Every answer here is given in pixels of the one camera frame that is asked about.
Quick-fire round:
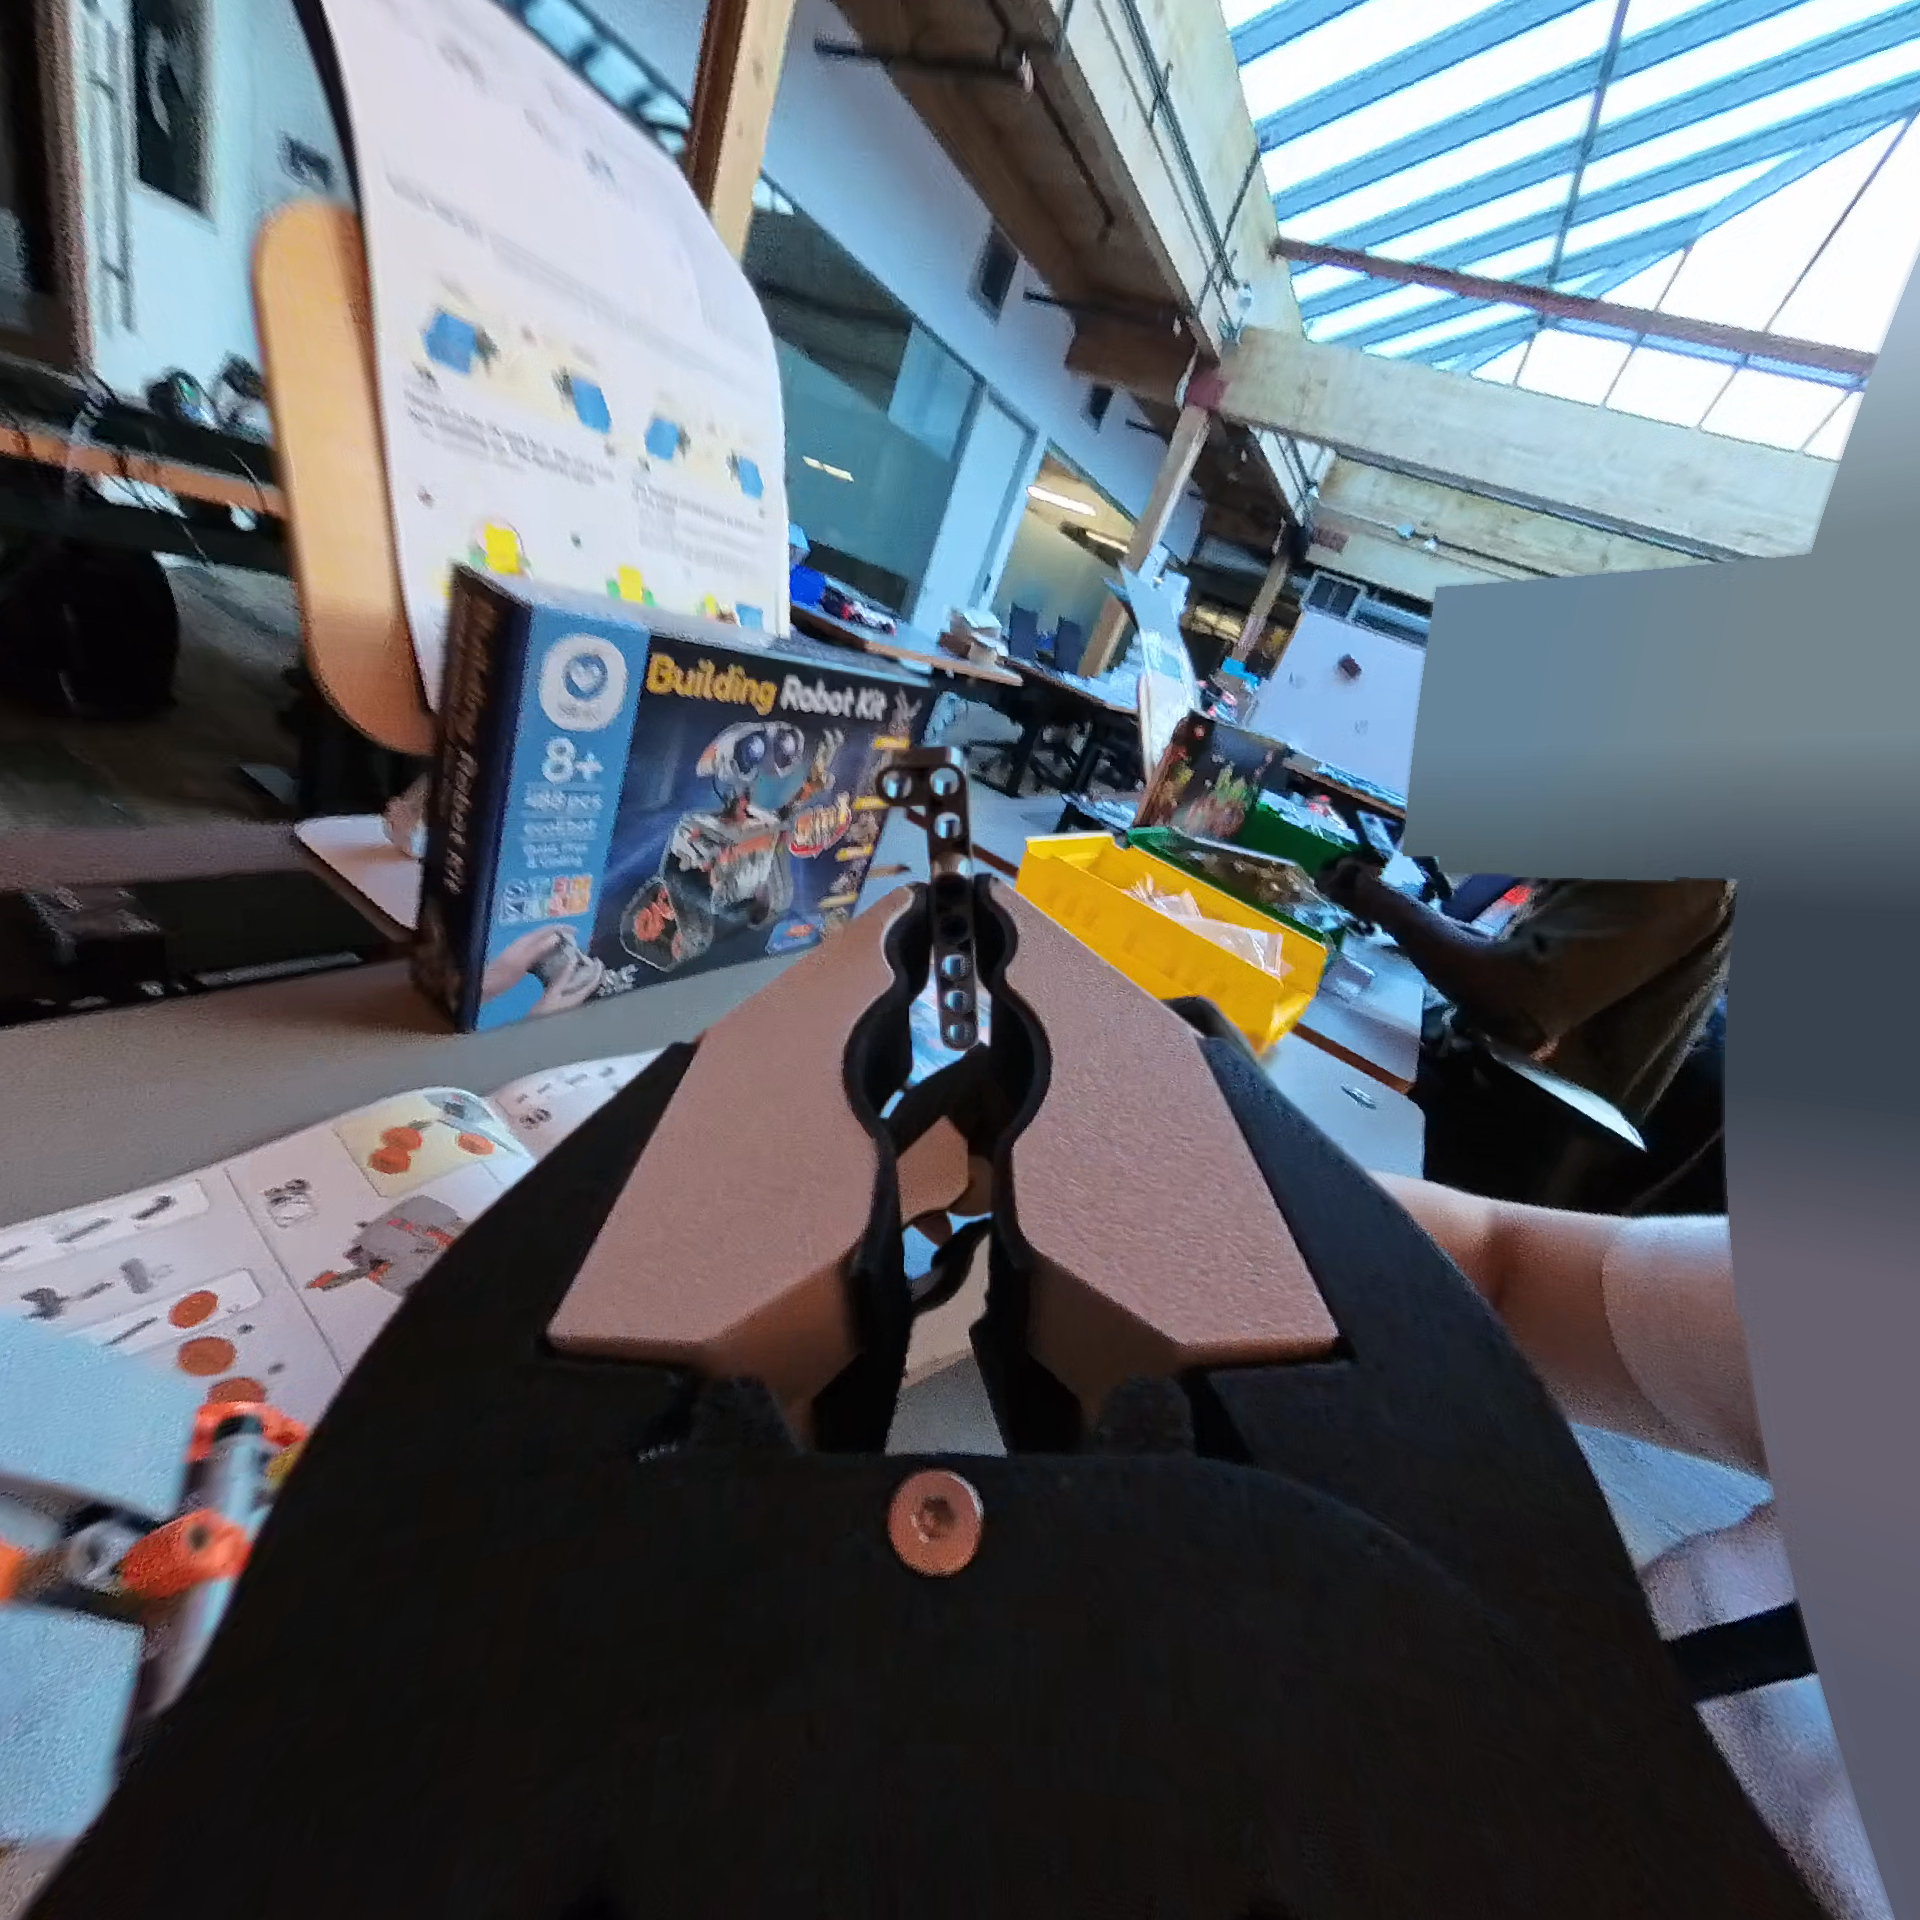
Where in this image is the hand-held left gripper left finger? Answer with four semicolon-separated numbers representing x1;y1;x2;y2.
545;881;921;1454

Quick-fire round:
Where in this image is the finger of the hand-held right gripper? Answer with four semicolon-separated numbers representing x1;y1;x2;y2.
897;1101;1003;1313

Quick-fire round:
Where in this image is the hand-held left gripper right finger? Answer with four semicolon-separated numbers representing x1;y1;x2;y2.
971;873;1341;1455

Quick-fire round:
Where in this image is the grey angled toy beam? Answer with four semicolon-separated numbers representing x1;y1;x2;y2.
874;757;993;1052

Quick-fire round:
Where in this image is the another person's forearm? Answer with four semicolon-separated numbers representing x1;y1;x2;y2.
1329;855;1531;991

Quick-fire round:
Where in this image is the person's right forearm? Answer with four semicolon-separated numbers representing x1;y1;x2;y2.
1373;1170;1766;1479

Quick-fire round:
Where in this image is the grey desk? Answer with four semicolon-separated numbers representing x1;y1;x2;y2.
0;839;1426;1501

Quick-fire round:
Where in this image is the clear plastic bag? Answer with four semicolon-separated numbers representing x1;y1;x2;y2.
1118;871;1293;975

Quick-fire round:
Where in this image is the yellow plastic bin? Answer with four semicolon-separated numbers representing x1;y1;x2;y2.
1017;832;1329;1057

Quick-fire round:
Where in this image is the blue robot kit box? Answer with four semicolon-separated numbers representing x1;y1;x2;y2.
407;562;976;1038

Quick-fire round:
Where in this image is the green plastic bin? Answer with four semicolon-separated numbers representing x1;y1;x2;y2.
1126;801;1405;940

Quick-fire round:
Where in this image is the open white instruction booklet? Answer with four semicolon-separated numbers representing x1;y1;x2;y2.
0;1048;670;1426

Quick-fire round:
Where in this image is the dark colourful toy box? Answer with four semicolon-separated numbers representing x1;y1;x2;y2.
1131;709;1298;840

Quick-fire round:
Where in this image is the background work table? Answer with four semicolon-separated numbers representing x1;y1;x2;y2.
787;598;1144;798

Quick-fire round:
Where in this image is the grey orange robot model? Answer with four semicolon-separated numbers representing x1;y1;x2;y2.
0;1319;310;1854

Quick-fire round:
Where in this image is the wooden chair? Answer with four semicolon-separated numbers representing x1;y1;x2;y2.
247;193;453;933

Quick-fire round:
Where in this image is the person's white clothing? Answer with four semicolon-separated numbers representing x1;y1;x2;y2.
1559;1416;1883;1920

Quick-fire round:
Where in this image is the large white instruction sheet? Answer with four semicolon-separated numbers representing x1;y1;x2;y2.
317;0;794;639

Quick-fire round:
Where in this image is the black strap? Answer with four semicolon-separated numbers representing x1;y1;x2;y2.
1665;1601;1821;1704

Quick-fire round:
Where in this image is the dark wall picture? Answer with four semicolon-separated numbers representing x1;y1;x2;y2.
128;0;219;212

